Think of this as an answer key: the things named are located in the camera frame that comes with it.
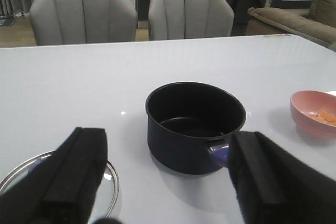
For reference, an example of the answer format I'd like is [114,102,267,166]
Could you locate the dark blue saucepan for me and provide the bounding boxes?
[145,82,246,175]

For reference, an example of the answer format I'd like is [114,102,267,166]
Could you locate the beige sofa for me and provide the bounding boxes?
[245,0,335,51]

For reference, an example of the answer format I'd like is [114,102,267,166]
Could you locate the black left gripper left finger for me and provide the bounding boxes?
[1,127,107,223]

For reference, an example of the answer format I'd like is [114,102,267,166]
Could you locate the orange ham slices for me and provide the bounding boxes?
[311,110,336,126]

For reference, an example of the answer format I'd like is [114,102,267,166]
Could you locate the pink bowl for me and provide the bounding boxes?
[290,90,335,140]

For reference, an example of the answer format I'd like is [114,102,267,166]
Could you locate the grey upholstered chair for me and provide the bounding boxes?
[148,0,234,40]
[29,0,138,46]

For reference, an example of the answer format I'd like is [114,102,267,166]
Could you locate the left grey upholstered chair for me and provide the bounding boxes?
[29,0,138,46]

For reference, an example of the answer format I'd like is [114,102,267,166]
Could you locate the glass lid with blue knob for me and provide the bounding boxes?
[1,151,120,223]

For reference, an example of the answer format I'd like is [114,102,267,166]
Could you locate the right grey upholstered chair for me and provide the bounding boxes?
[148,0,234,40]

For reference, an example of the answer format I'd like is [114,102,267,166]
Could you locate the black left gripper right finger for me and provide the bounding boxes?
[228,132,335,223]

